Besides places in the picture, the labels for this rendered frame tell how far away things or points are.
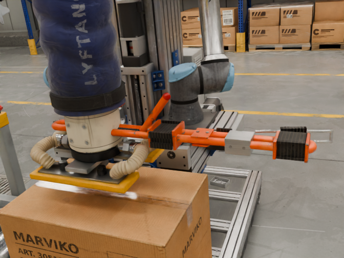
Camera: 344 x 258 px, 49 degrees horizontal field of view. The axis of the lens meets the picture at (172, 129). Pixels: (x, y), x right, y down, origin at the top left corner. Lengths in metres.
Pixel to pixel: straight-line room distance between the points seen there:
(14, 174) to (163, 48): 1.15
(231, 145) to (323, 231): 1.76
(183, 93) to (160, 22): 0.35
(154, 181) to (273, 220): 1.53
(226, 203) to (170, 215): 1.38
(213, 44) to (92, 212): 0.79
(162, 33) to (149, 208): 0.80
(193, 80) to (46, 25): 0.65
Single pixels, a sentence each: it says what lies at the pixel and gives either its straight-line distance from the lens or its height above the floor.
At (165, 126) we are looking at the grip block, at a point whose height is 1.20.
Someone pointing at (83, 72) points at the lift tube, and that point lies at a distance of 1.06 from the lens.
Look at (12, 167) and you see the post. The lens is 2.30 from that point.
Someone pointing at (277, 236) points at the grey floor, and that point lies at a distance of 2.61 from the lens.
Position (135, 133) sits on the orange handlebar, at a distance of 1.11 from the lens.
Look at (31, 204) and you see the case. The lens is 1.36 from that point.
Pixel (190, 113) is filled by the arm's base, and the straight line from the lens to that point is 1.54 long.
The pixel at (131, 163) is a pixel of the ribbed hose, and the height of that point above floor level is 1.13.
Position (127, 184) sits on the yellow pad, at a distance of 1.09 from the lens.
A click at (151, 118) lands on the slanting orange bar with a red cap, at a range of 1.09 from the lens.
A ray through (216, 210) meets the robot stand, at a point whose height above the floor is 0.21.
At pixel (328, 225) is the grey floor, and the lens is 2.76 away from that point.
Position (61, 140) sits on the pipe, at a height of 1.13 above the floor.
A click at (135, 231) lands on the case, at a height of 0.94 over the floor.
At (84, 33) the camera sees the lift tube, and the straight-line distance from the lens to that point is 1.05.
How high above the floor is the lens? 1.61
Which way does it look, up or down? 22 degrees down
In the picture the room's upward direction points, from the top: 5 degrees counter-clockwise
